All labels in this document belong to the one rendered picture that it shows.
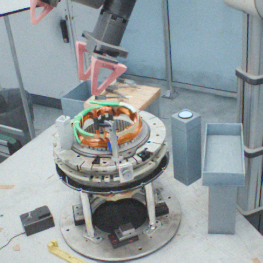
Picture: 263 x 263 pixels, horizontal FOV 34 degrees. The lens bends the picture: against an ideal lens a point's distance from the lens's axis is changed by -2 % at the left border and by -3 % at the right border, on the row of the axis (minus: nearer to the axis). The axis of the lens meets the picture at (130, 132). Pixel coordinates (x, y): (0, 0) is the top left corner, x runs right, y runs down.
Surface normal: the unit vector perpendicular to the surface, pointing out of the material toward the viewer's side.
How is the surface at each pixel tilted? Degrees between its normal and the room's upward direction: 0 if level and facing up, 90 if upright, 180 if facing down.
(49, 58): 90
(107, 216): 0
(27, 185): 0
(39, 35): 90
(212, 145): 0
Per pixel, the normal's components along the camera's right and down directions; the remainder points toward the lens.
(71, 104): -0.48, 0.48
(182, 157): -0.78, 0.38
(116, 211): -0.09, -0.86
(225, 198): -0.18, 0.51
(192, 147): 0.62, 0.35
